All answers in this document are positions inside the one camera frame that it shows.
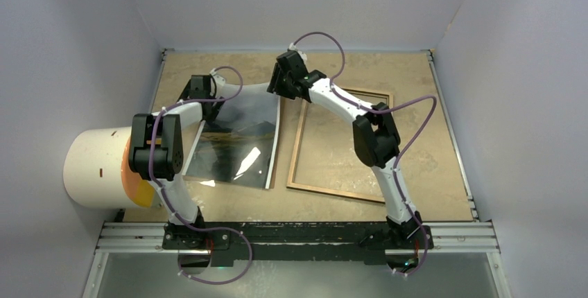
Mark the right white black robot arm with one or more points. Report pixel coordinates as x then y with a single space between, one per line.
375 135

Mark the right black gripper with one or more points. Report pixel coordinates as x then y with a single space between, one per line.
275 86

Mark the mountain landscape photo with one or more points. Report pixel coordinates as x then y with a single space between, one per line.
239 144

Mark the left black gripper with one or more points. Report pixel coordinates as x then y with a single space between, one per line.
215 105

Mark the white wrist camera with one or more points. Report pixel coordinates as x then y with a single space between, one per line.
218 82
293 47

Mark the aluminium rail frame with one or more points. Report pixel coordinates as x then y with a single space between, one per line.
464 261

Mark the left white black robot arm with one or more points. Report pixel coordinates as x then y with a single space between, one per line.
156 149

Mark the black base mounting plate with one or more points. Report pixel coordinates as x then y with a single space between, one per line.
372 243

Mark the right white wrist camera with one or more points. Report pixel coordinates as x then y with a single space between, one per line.
293 47

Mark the white cylinder orange lid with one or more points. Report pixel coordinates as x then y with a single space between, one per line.
96 173

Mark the clear acrylic sheet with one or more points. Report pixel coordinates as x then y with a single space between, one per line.
243 121

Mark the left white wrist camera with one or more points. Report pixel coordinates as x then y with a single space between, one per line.
218 82

